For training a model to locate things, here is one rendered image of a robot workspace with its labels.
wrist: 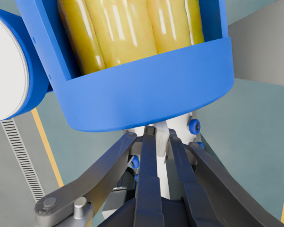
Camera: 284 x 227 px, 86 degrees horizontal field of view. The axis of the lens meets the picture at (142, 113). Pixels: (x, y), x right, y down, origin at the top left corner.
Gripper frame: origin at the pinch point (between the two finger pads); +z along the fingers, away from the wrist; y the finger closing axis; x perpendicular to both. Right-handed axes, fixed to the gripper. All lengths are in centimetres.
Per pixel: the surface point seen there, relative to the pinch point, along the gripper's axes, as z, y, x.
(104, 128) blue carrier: -3.1, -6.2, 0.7
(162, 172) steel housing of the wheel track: 27.1, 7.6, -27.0
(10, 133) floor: 119, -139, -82
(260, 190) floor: 120, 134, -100
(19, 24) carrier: 20.8, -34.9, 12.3
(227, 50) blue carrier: 1.5, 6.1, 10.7
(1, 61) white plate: 15.9, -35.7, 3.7
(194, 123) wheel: 22.1, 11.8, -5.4
